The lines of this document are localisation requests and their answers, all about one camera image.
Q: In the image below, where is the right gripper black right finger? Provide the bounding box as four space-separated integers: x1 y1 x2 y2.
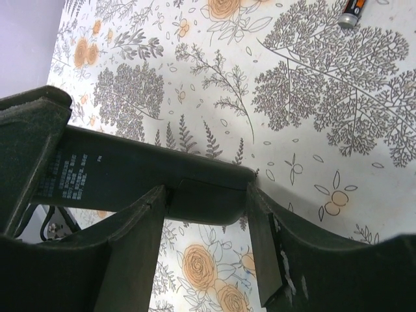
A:
246 183 415 311

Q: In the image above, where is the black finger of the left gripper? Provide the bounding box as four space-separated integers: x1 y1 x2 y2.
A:
1 85 72 234

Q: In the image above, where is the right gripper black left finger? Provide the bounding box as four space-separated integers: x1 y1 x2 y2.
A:
1 186 166 311

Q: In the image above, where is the black tv remote control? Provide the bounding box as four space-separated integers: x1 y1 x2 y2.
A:
28 126 255 225

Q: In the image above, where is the black grey battery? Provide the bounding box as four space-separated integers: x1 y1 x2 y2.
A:
337 0 366 29

